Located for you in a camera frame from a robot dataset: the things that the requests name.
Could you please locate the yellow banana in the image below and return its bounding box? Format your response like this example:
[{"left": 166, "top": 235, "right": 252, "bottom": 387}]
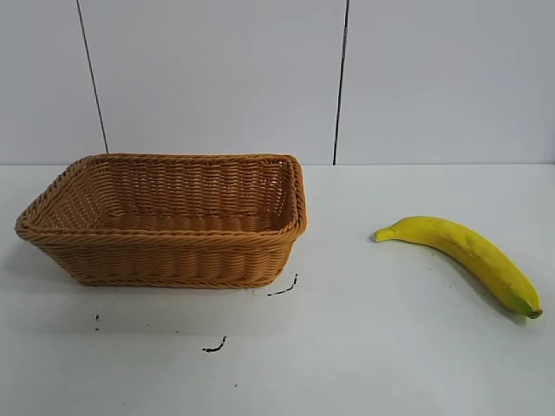
[{"left": 373, "top": 215, "right": 545, "bottom": 321}]

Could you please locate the brown woven wicker basket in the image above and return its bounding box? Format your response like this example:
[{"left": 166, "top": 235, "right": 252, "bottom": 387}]
[{"left": 15, "top": 151, "right": 310, "bottom": 289}]

